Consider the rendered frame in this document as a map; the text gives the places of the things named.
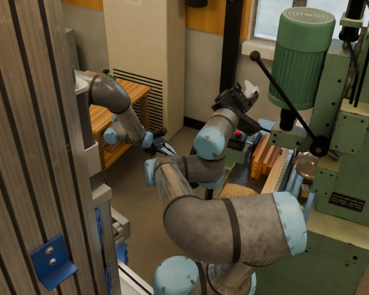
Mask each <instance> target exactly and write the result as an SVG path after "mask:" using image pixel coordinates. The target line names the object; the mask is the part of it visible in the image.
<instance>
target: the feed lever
mask: <svg viewBox="0 0 369 295"><path fill-rule="evenodd" d="M260 57H261V55H260V53H259V52H258V51H256V50H254V51H252V52H251V53H250V59H251V60H252V61H256V62H257V63H258V65H259V66H260V68H261V69H262V70H263V72H264V73H265V74H266V76H267V77H268V78H269V80H270V82H271V83H272V84H273V86H274V87H275V88H276V90H277V91H278V92H279V94H280V95H281V97H282V98H283V100H284V101H285V102H286V104H287V105H288V107H289V108H290V109H291V111H292V112H293V113H294V115H295V116H296V117H297V119H298V120H299V122H300V123H301V124H302V126H303V127H304V129H305V130H306V131H307V133H308V134H309V136H310V137H311V138H312V142H311V145H310V148H309V149H310V152H311V154H312V155H314V156H316V157H323V156H325V155H327V154H328V155H329V156H331V157H332V158H333V159H335V160H339V156H338V155H336V154H335V153H333V152H332V151H330V150H329V146H330V141H329V140H328V138H327V137H325V136H322V135H319V136H315V135H314V134H313V132H312V131H311V130H310V128H309V127H308V126H307V124H306V122H305V121H304V120H303V118H302V117H301V116H300V114H299V113H298V111H297V110H296V109H295V107H294V106H293V105H292V103H291V102H290V100H289V99H288V98H287V96H286V95H285V93H284V92H283V91H282V89H281V88H280V86H279V85H278V83H277V82H276V81H275V79H274V78H273V76H272V75H271V74H270V72H269V71H268V70H267V68H266V67H265V66H264V64H263V62H262V61H261V60H260Z"/></svg>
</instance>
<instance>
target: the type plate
mask: <svg viewBox="0 0 369 295"><path fill-rule="evenodd" d="M365 202H366V201H364V200H361V199H358V198H354V197H350V196H347V195H344V194H340V193H336V192H332V196H331V198H329V201H328V203H329V204H333V205H337V206H339V207H343V208H347V209H350V210H353V211H357V212H362V210H363V207H364V204H365Z"/></svg>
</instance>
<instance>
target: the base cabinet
mask: <svg viewBox="0 0 369 295"><path fill-rule="evenodd" d="M366 269H367V266H363V265H359V264H357V263H354V262H351V261H348V260H345V259H342V258H338V257H336V256H333V255H329V254H327V253H324V252H321V251H317V250H315V249H312V248H308V247H306V248H305V250H304V251H303V252H302V253H298V254H295V255H294V256H292V255H286V256H281V257H280V258H279V259H278V260H277V261H276V262H274V263H273V264H271V265H269V266H267V267H262V268H258V269H257V270H256V271H255V275H256V286H255V293H254V295H355V293H356V291H357V289H358V286H359V284H360V282H361V280H362V278H363V276H364V273H365V271H366Z"/></svg>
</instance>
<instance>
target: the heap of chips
mask: <svg viewBox="0 0 369 295"><path fill-rule="evenodd" d="M258 193H259V192H256V191H254V190H252V189H250V188H248V187H244V186H241V185H238V184H229V183H227V184H226V185H225V188H224V189H223V191H222V193H221V194H220V197H221V198H232V197H241V196H247V195H256V194H258Z"/></svg>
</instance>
